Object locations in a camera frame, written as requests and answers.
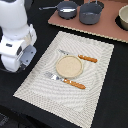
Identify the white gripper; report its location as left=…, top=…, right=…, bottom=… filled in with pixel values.
left=0, top=25, right=37, bottom=72

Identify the white fish toy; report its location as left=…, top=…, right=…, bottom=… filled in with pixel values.
left=60, top=8, right=75, bottom=13

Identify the grey frying pan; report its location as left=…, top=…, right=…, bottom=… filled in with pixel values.
left=38, top=0, right=79, bottom=20

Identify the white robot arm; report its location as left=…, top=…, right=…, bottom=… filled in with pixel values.
left=0, top=0, right=37, bottom=72

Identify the round beige plate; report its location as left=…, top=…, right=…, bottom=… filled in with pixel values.
left=56, top=55, right=83, bottom=78

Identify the beige woven placemat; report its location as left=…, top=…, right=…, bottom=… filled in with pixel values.
left=13, top=30, right=115, bottom=128

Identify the grey cooking pot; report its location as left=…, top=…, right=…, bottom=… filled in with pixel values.
left=79, top=3, right=102, bottom=25

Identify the beige bowl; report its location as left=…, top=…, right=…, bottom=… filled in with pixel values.
left=119, top=5, right=128, bottom=30

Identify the wooden handled fork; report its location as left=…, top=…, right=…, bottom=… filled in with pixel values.
left=44, top=72, right=86, bottom=89

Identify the wooden handled knife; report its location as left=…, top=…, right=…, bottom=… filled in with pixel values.
left=58, top=49, right=98, bottom=63

